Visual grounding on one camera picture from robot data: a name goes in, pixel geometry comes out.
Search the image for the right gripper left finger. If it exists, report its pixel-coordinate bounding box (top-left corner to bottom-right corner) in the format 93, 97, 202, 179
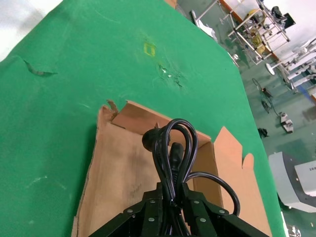
87, 182, 164, 237

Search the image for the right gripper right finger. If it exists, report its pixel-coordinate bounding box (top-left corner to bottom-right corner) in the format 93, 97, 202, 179
181, 183, 272, 237

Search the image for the black power cable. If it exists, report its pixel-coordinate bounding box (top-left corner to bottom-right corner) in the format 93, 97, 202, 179
142, 118, 241, 237

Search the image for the torn-edged open cardboard box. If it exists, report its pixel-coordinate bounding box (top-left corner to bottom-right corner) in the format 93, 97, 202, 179
71, 98, 273, 237

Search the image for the small silver metal object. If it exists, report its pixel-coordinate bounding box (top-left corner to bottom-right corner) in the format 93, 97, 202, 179
285, 224, 301, 237

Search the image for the grey floor device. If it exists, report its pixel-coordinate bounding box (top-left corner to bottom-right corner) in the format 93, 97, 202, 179
278, 112, 294, 134

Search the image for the white standing fan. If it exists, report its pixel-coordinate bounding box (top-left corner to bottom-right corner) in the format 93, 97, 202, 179
265, 55, 294, 77

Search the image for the white metal stand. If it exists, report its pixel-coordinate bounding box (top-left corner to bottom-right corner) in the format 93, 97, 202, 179
189, 0, 219, 42

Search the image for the black adaptor with cable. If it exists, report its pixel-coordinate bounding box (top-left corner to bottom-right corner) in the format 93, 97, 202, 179
251, 78, 280, 114

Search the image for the aluminium frame rack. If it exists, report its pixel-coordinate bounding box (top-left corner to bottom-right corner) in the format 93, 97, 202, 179
227, 0, 292, 65

